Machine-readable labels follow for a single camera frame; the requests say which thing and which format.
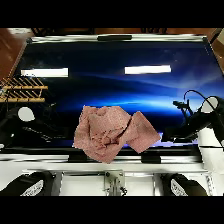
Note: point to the pink garment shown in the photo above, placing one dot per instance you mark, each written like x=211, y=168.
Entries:
x=106, y=133

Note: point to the silver frame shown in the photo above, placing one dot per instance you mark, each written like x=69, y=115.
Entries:
x=100, y=166

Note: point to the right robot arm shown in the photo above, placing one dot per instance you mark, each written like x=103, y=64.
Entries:
x=209, y=105

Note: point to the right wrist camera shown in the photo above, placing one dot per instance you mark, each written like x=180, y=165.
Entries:
x=182, y=105

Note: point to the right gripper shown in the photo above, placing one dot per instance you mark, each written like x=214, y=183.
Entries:
x=175, y=134

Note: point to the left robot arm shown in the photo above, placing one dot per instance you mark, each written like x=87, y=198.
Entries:
x=25, y=114

